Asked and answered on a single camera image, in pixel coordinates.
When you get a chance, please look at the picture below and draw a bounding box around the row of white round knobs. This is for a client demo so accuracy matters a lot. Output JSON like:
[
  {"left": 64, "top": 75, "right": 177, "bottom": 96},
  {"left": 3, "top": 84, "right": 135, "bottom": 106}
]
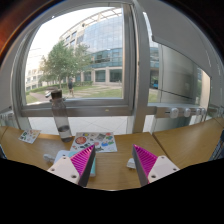
[{"left": 163, "top": 106, "right": 208, "bottom": 120}]

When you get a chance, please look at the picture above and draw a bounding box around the blue vehicle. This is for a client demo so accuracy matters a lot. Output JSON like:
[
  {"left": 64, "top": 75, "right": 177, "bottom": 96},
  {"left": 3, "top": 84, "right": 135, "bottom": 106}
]
[{"left": 149, "top": 76, "right": 160, "bottom": 90}]

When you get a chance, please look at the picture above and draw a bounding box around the large colourful sticker sheet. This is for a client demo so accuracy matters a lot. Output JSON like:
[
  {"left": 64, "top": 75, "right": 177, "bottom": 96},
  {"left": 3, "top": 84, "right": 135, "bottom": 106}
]
[{"left": 69, "top": 131, "right": 118, "bottom": 154}]

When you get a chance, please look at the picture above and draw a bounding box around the dark blue chair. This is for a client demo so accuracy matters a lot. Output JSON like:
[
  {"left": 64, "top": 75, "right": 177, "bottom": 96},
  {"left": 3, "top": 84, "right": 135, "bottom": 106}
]
[{"left": 208, "top": 129, "right": 224, "bottom": 163}]

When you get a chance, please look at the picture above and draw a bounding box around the white and teal power strip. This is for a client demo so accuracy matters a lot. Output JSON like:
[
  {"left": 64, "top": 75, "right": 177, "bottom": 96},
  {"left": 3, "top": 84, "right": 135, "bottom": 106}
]
[{"left": 53, "top": 149, "right": 98, "bottom": 178}]

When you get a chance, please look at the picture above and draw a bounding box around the glass office building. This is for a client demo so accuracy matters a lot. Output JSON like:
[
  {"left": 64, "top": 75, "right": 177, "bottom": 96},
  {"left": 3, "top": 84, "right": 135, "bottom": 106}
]
[{"left": 59, "top": 8, "right": 161, "bottom": 88}]

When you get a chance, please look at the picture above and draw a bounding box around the green tree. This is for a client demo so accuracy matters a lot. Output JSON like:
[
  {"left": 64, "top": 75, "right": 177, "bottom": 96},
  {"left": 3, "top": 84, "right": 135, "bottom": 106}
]
[{"left": 39, "top": 40, "right": 93, "bottom": 89}]

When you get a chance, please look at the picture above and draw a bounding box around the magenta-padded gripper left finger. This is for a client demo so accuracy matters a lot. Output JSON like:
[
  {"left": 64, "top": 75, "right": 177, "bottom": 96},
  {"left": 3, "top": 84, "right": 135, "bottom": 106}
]
[{"left": 47, "top": 144, "right": 97, "bottom": 188}]

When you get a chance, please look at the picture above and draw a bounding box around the clear bottle with dark cap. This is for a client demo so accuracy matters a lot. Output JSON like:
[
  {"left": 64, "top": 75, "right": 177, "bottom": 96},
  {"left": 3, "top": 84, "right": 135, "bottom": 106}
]
[{"left": 50, "top": 88, "right": 73, "bottom": 143}]

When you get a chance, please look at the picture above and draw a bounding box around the person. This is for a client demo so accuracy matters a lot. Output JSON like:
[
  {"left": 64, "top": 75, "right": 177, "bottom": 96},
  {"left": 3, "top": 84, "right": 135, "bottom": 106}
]
[{"left": 67, "top": 78, "right": 75, "bottom": 98}]

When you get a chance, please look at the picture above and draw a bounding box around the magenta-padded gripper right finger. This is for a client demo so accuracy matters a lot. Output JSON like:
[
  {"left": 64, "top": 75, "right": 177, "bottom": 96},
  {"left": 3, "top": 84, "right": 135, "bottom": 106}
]
[{"left": 131, "top": 143, "right": 181, "bottom": 187}]

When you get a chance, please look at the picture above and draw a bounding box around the grey window frame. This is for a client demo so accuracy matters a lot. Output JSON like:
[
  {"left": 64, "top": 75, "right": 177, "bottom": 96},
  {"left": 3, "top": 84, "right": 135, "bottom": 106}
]
[{"left": 9, "top": 3, "right": 158, "bottom": 133}]

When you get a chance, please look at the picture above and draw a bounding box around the small colourful sticker sheet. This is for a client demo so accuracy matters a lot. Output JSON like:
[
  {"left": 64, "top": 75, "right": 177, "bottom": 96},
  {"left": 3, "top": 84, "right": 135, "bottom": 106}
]
[{"left": 18, "top": 129, "right": 42, "bottom": 145}]

